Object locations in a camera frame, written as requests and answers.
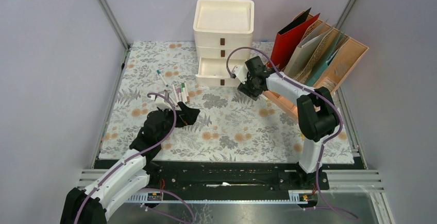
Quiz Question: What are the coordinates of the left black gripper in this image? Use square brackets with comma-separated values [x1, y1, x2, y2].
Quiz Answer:
[157, 101, 199, 142]

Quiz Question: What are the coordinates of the yellow capped white marker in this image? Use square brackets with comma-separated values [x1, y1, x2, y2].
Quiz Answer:
[259, 94, 270, 101]

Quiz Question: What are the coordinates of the red folder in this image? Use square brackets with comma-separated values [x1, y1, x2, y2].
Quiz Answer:
[267, 8, 320, 69]

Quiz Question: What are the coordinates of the beige folder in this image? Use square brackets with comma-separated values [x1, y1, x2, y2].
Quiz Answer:
[283, 20, 332, 78]

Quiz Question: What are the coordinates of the white three-drawer organizer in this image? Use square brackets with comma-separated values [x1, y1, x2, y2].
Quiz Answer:
[193, 0, 255, 87]

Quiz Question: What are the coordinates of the teal folder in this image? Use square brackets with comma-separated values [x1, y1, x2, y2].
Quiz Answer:
[304, 32, 345, 88]

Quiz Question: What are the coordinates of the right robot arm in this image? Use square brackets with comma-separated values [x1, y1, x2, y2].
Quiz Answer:
[230, 56, 343, 189]

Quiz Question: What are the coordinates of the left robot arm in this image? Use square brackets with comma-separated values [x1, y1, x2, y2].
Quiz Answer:
[60, 102, 200, 223]

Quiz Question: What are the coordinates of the green capped marker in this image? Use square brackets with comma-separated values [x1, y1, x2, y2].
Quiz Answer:
[181, 82, 190, 104]

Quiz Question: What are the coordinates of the floral table mat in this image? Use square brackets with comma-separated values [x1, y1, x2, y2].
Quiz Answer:
[98, 41, 356, 164]

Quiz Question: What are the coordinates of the teal capped white marker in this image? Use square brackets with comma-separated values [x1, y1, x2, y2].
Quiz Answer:
[157, 70, 169, 87]

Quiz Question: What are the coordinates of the orange plastic file rack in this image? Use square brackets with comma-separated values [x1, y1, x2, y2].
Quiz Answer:
[263, 11, 369, 121]

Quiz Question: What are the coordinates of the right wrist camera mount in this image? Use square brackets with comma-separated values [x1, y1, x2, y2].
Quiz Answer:
[231, 65, 248, 84]

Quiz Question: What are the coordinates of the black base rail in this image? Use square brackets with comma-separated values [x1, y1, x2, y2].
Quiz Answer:
[94, 159, 332, 203]

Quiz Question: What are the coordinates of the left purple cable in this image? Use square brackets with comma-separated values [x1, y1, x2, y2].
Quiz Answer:
[73, 92, 196, 224]

